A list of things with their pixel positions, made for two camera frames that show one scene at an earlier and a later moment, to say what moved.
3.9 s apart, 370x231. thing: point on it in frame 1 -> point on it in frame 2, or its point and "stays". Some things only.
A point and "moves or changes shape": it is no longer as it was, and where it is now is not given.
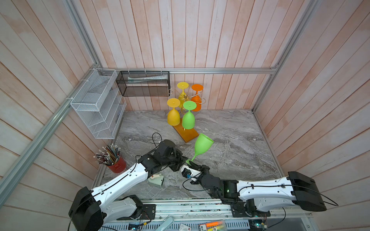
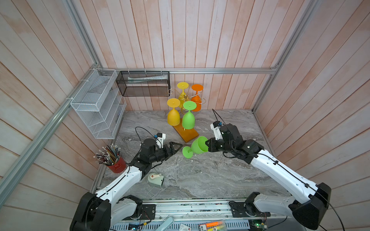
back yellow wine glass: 182,85 stays
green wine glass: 202,145 moves or changes shape
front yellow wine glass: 173,118 stays
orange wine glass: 196,97 stays
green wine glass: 188,120 stays
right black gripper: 203,170 -> 212,147
